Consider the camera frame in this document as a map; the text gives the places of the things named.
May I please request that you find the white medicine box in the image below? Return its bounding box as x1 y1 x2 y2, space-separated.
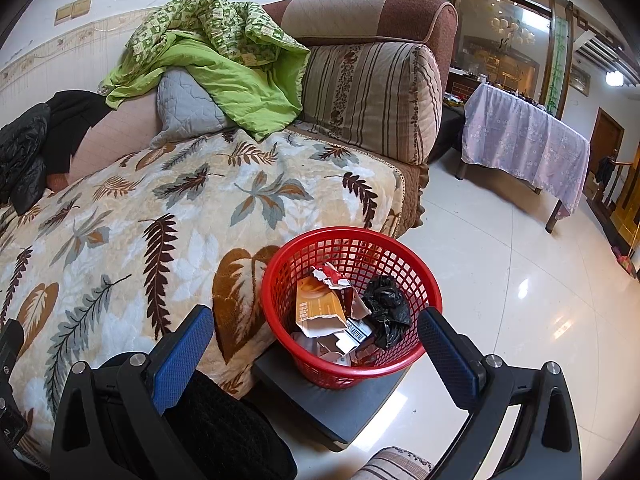
320 317 373 361

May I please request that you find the black plastic bag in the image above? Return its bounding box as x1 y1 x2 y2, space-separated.
361 275 413 351

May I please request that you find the brown pink sofa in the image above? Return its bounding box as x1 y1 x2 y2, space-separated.
45 0 459 241

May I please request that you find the striped patterned cloth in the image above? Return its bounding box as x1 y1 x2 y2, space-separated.
350 447 433 480

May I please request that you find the grey quilted pillow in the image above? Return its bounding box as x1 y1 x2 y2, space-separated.
150 67 236 150

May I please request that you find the red white wrapper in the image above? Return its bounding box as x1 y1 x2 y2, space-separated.
312 262 353 291

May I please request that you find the purple floral tablecloth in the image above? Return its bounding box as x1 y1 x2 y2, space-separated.
461 82 592 221

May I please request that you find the orange white box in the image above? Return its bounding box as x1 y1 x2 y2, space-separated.
294 276 371 337

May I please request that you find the green quilt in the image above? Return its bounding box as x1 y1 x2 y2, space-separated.
100 0 311 142

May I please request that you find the leaf printed blanket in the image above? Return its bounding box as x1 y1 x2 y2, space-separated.
0 127 406 461

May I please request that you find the wooden glass partition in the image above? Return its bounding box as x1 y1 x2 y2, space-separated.
434 0 573 121

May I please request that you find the red plastic basket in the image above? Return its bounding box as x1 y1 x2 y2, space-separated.
261 226 443 390

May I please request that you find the striped sofa cushion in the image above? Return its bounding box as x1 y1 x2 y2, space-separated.
300 41 444 166

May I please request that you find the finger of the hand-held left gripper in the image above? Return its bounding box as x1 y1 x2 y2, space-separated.
0 317 26 376

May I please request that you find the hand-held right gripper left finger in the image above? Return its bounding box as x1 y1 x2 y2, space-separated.
50 305 216 480

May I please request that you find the black fuzzy cloth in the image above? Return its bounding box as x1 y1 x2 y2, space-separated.
165 370 298 480

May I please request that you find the brown wooden door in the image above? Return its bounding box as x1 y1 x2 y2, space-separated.
587 107 626 196

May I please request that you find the wooden table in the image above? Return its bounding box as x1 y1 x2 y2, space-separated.
455 155 564 234

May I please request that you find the black puffer jacket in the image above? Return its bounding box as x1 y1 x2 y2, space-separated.
0 102 51 215

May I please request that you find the grey stool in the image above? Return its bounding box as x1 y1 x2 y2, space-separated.
250 345 416 453

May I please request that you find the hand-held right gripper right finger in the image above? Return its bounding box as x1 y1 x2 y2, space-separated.
417 307 583 480

